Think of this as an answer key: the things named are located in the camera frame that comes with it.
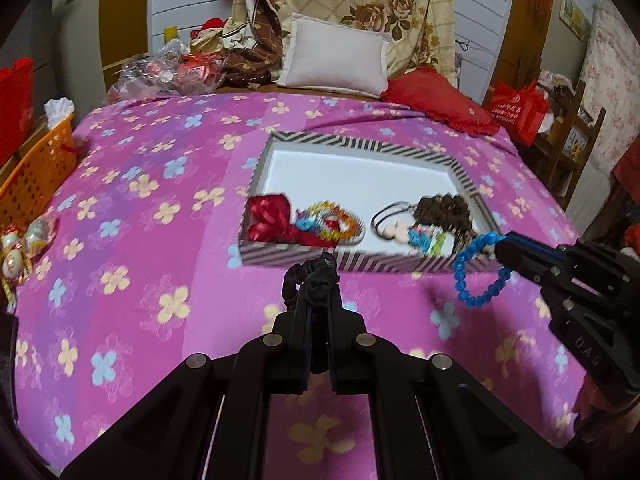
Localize clear plastic bags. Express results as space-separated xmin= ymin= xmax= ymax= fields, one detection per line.
xmin=107 ymin=40 xmax=226 ymax=103

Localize person's right hand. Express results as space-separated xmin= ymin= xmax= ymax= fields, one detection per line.
xmin=574 ymin=374 xmax=640 ymax=443

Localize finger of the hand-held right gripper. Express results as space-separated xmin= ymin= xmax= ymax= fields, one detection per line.
xmin=496 ymin=231 xmax=567 ymax=264
xmin=494 ymin=245 xmax=564 ymax=287

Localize red shopping bag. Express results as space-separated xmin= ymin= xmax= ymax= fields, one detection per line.
xmin=487 ymin=80 xmax=550 ymax=147

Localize striped cardboard box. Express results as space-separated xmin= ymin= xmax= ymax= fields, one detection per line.
xmin=239 ymin=131 xmax=496 ymax=275

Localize red bow scrunchie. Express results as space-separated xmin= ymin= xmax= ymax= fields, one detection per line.
xmin=246 ymin=194 xmax=311 ymax=245

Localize pink floral bedsheet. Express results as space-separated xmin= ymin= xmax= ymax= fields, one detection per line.
xmin=10 ymin=91 xmax=586 ymax=480

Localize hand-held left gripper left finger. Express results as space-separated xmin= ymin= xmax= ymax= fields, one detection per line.
xmin=60 ymin=282 xmax=315 ymax=480

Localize red plush toy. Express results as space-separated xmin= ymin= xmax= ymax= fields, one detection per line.
xmin=190 ymin=17 xmax=233 ymax=53

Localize leopard print scrunchie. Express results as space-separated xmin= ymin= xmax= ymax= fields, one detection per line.
xmin=440 ymin=227 xmax=482 ymax=257

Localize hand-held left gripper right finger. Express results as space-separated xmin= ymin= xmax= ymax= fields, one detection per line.
xmin=324 ymin=279 xmax=583 ymax=480

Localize blue bead bracelet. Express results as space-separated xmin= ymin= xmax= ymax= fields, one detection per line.
xmin=452 ymin=231 xmax=513 ymax=309

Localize wooden chair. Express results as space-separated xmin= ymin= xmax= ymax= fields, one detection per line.
xmin=530 ymin=72 xmax=608 ymax=201

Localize orange plastic basket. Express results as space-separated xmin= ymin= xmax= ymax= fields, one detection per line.
xmin=0 ymin=112 xmax=78 ymax=226

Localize wall picture frame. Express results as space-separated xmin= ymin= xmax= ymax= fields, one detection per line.
xmin=559 ymin=0 xmax=591 ymax=41

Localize brown floral quilt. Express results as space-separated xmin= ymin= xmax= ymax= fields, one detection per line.
xmin=222 ymin=0 xmax=286 ymax=86

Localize red pillow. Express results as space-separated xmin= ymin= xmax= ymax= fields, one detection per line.
xmin=381 ymin=67 xmax=501 ymax=136

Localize hair tie with mouse charm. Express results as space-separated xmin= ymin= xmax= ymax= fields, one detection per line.
xmin=371 ymin=201 xmax=419 ymax=241

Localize floral curtain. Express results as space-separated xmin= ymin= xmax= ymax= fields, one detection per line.
xmin=582 ymin=0 xmax=640 ymax=181

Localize yellow and purple bead bracelet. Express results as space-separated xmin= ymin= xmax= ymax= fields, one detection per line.
xmin=299 ymin=201 xmax=365 ymax=247

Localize white tissue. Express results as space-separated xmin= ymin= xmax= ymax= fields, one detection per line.
xmin=44 ymin=96 xmax=76 ymax=126

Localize white pillow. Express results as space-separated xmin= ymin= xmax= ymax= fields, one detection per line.
xmin=276 ymin=12 xmax=393 ymax=98

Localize red gift bag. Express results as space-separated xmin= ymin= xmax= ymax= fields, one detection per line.
xmin=0 ymin=57 xmax=33 ymax=166

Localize brown scrunchie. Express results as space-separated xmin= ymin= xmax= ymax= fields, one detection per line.
xmin=412 ymin=194 xmax=476 ymax=233

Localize dark velvet scrunchie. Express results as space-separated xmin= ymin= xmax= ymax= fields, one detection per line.
xmin=282 ymin=255 xmax=340 ymax=311

